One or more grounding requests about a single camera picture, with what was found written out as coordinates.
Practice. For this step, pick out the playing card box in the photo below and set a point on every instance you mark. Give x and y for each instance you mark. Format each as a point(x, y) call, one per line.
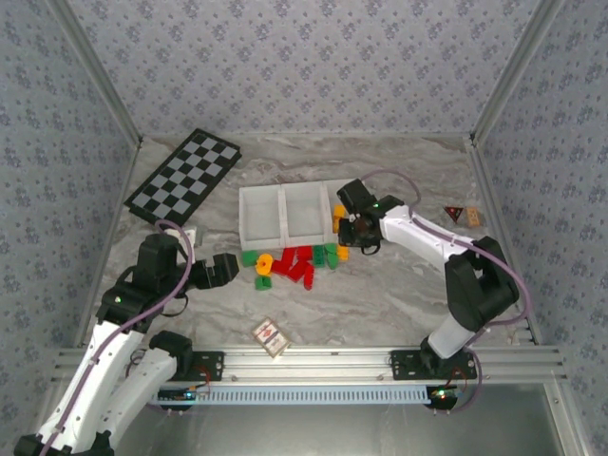
point(271, 336)

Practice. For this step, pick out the red lego brick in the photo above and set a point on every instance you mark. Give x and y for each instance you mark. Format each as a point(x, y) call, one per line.
point(297, 271)
point(309, 279)
point(305, 252)
point(280, 268)
point(288, 256)

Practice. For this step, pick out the black grey checkerboard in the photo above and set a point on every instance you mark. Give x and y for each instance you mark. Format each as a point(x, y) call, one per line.
point(185, 176)

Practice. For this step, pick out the red black triangle piece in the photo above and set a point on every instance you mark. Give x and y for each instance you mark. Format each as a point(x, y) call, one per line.
point(453, 213)

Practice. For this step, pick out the dark green long lego brick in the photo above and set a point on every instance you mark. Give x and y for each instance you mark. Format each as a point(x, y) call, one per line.
point(318, 255)

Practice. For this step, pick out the yellow round brick red stud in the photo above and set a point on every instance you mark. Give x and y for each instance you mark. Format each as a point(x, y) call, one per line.
point(263, 264)

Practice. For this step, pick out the light green lego brick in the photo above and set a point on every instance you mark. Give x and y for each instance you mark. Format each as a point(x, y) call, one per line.
point(331, 249)
point(262, 283)
point(333, 262)
point(248, 258)

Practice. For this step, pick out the white bin for green bricks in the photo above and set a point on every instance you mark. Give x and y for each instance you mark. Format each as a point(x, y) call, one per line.
point(306, 214)

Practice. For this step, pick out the small wooden block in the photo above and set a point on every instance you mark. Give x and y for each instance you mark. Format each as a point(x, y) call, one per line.
point(472, 216)

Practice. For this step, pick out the aluminium frame post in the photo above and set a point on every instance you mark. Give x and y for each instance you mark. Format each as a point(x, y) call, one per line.
point(97, 71)
point(517, 71)
point(565, 418)

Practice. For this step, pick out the orange yellow blocks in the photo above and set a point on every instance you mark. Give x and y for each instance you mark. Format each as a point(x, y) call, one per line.
point(332, 187)

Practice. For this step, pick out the aluminium lower frame post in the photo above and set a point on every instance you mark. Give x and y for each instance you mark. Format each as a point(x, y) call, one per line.
point(565, 418)

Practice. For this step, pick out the aluminium front rail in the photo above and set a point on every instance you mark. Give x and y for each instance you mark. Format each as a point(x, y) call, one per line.
point(332, 363)

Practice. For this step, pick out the aluminium side rail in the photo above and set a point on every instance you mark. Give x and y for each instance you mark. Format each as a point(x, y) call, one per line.
point(484, 180)
point(118, 214)

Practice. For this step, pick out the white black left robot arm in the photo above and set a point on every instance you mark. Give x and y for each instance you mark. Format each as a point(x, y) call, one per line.
point(152, 370)

